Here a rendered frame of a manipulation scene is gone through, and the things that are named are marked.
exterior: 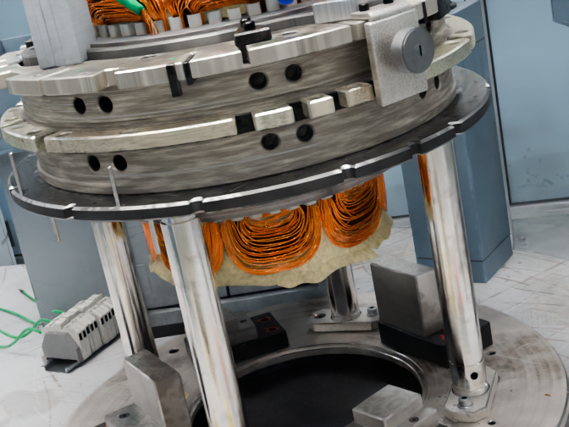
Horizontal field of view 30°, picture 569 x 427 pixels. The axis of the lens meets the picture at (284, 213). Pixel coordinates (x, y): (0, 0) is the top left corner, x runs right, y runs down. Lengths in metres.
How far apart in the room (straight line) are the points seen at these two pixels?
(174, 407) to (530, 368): 0.26
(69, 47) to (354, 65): 0.17
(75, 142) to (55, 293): 0.47
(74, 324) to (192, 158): 0.44
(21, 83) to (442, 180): 0.27
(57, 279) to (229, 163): 0.49
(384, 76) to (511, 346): 0.32
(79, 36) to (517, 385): 0.39
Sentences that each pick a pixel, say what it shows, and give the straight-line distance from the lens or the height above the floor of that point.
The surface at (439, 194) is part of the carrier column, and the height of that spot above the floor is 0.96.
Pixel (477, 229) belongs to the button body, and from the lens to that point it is 0.99.
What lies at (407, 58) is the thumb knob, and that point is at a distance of 0.58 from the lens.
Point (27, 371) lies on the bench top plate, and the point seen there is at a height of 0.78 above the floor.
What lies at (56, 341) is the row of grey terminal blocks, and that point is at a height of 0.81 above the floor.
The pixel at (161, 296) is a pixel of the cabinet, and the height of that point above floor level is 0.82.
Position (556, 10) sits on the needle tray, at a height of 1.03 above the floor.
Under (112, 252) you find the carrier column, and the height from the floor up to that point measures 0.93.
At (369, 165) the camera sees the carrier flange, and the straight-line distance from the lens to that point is 0.59.
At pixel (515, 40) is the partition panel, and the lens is 2.99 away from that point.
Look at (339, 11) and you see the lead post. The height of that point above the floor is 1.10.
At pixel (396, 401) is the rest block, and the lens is 0.72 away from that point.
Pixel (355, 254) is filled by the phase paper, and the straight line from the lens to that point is 0.70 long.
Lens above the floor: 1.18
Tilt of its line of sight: 18 degrees down
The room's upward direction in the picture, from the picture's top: 11 degrees counter-clockwise
